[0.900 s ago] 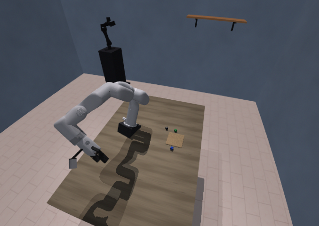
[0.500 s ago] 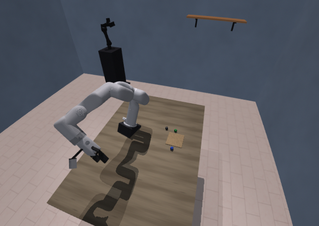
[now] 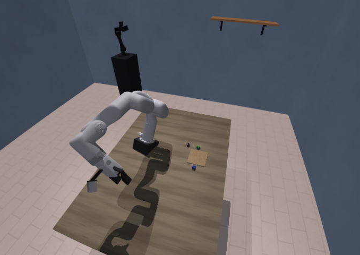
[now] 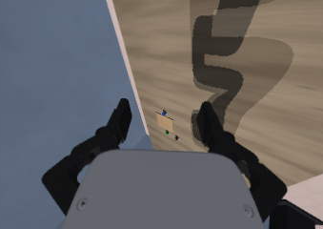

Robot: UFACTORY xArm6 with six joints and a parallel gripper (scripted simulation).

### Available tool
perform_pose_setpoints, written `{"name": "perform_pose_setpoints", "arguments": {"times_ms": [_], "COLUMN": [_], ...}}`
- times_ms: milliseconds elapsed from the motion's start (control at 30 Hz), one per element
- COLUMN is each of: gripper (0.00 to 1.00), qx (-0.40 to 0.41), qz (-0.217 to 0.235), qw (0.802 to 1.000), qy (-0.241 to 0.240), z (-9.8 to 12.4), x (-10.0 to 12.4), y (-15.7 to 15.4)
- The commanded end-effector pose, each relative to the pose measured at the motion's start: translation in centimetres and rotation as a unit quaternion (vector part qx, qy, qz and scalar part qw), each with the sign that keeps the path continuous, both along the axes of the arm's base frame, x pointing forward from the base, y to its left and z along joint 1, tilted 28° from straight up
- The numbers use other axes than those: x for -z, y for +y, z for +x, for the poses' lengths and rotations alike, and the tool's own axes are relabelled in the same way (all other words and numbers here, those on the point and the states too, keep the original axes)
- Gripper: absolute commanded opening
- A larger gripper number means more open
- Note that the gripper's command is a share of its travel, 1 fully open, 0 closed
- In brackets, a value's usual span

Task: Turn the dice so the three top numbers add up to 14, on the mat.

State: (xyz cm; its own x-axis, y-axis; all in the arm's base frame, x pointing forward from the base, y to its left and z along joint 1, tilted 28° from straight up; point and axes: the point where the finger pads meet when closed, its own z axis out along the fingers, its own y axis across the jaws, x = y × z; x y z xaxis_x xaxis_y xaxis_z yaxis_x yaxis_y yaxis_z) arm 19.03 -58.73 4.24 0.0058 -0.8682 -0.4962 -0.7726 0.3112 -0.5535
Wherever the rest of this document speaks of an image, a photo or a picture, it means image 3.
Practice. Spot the tan sandy mat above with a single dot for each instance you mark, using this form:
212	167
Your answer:
197	157

